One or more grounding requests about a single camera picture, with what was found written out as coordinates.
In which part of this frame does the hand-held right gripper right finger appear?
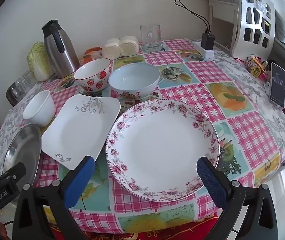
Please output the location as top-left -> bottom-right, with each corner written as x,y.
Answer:
197,156 -> 279,240

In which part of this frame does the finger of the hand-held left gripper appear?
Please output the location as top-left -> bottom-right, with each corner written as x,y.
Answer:
0,162 -> 27,220

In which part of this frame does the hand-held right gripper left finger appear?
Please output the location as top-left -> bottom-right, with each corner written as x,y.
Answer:
12,156 -> 95,240

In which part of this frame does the stainless steel basin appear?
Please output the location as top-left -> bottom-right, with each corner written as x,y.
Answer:
1,124 -> 42,188

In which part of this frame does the square white plate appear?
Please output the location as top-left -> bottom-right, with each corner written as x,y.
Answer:
41,94 -> 121,170

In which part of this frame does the round floral rim plate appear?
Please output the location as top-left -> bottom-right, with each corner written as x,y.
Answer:
106,99 -> 220,201

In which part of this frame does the small white bowl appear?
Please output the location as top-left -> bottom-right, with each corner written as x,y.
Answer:
23,90 -> 57,128

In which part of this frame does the strawberry print bowl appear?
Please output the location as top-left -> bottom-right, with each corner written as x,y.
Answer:
74,58 -> 113,91

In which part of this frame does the light blue bowl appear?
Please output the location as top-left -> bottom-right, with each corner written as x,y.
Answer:
108,63 -> 161,101

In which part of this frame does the red patterned cloth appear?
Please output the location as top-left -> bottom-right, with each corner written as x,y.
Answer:
48,215 -> 220,240

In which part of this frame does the dark glass jar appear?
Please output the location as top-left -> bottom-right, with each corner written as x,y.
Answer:
6,82 -> 27,106

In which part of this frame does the pink checked tablecloth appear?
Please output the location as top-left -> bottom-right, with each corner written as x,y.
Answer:
31,39 -> 283,234

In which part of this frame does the clear drinking glass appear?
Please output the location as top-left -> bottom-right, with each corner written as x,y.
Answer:
20,70 -> 37,92

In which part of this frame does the napa cabbage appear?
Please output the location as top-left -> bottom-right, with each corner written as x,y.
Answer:
27,42 -> 54,82

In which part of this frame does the smartphone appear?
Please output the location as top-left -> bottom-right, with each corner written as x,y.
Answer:
269,62 -> 285,108

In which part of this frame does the yellow candy packet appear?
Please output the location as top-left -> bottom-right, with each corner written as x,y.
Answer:
244,56 -> 264,78

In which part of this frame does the orange snack packet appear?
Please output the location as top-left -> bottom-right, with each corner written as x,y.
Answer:
83,46 -> 103,63

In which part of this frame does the stainless steel thermos jug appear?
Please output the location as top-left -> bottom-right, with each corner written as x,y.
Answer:
42,19 -> 80,79

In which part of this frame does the bag of white steamed buns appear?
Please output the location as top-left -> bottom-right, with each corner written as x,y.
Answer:
101,35 -> 140,58

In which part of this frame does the black charger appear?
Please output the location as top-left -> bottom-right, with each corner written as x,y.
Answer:
201,31 -> 215,51

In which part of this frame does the clear glass mug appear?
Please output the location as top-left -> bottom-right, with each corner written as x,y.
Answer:
140,24 -> 162,53

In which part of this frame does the small white shelf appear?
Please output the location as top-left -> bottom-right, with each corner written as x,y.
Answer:
208,0 -> 239,51

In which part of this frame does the white lattice panel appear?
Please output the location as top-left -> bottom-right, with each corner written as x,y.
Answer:
232,0 -> 276,58

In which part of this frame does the black charger cable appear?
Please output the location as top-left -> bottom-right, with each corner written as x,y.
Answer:
177,0 -> 211,33
174,0 -> 208,33

